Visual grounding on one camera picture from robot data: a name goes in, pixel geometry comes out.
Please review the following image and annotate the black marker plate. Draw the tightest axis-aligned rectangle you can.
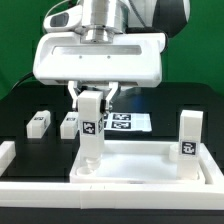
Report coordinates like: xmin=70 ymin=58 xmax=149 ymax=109
xmin=104 ymin=112 xmax=152 ymax=132

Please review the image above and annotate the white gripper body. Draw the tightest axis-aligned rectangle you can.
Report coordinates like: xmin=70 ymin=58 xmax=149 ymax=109
xmin=33 ymin=32 xmax=166 ymax=87

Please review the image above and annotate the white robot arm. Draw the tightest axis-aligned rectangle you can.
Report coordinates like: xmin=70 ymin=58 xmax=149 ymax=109
xmin=33 ymin=0 xmax=190 ymax=111

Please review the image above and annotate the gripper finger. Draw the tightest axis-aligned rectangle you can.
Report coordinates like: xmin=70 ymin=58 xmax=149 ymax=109
xmin=68 ymin=81 xmax=82 ymax=111
xmin=100 ymin=82 xmax=119 ymax=113

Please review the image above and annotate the black cable bundle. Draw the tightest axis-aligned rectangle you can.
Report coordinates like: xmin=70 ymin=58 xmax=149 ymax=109
xmin=12 ymin=73 xmax=36 ymax=90

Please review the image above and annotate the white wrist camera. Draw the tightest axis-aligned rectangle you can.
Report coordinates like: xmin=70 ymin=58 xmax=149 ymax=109
xmin=43 ymin=5 xmax=82 ymax=33

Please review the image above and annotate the white desk top tray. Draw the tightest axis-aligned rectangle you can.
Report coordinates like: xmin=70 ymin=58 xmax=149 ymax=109
xmin=70 ymin=140 xmax=206 ymax=184

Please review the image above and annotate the white U-shaped fence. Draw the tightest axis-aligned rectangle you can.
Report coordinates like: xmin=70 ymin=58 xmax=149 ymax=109
xmin=0 ymin=145 xmax=224 ymax=210

